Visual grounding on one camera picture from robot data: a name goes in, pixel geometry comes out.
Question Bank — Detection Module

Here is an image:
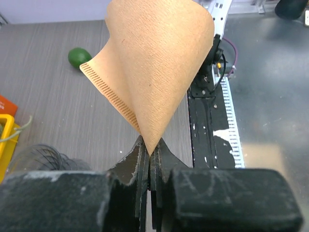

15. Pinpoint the brown paper coffee filter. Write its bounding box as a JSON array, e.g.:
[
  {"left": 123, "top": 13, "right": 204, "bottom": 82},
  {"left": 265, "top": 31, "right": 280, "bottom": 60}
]
[{"left": 80, "top": 0, "right": 214, "bottom": 153}]

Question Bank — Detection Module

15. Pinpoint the grey transparent coffee dripper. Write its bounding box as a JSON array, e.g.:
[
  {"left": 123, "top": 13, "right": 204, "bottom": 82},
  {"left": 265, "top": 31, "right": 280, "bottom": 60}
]
[{"left": 6, "top": 144, "right": 91, "bottom": 175}]

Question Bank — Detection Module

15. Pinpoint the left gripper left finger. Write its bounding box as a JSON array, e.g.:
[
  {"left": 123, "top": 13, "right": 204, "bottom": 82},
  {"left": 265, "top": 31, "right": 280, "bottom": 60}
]
[{"left": 0, "top": 137, "right": 149, "bottom": 232}]

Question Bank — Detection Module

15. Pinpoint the green ball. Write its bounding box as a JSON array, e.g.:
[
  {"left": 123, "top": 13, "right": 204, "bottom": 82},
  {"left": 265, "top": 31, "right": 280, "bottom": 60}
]
[{"left": 68, "top": 47, "right": 92, "bottom": 70}]

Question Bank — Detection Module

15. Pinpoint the orange filter box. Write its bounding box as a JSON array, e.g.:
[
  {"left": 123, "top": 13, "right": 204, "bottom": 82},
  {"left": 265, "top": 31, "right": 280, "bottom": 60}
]
[{"left": 0, "top": 95, "right": 18, "bottom": 117}]

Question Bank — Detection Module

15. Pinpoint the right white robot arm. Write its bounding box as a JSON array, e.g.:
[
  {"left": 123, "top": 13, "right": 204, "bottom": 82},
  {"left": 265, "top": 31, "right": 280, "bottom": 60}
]
[{"left": 189, "top": 0, "right": 232, "bottom": 99}]

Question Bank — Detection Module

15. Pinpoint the green netted melon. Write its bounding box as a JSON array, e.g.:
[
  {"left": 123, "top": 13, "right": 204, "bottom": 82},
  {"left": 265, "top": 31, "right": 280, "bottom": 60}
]
[{"left": 0, "top": 116, "right": 33, "bottom": 143}]

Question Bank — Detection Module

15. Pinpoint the slotted cable duct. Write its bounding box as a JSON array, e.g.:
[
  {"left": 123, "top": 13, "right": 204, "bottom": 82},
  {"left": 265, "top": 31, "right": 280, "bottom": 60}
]
[{"left": 214, "top": 77, "right": 245, "bottom": 168}]

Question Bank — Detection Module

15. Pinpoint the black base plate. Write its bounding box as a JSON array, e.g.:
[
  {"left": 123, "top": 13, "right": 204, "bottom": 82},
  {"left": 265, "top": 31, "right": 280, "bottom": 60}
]
[{"left": 188, "top": 91, "right": 235, "bottom": 169}]

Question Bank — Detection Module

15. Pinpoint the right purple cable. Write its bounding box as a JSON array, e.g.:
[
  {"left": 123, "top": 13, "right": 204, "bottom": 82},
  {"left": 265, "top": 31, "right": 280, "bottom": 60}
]
[{"left": 221, "top": 36, "right": 239, "bottom": 78}]

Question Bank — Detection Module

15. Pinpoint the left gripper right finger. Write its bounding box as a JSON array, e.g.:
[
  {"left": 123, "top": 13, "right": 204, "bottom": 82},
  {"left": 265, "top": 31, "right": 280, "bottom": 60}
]
[{"left": 149, "top": 140, "right": 303, "bottom": 232}]

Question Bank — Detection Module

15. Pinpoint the yellow plastic tray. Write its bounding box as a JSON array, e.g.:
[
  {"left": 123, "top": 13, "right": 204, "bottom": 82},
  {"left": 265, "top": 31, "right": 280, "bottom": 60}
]
[{"left": 0, "top": 114, "right": 20, "bottom": 182}]

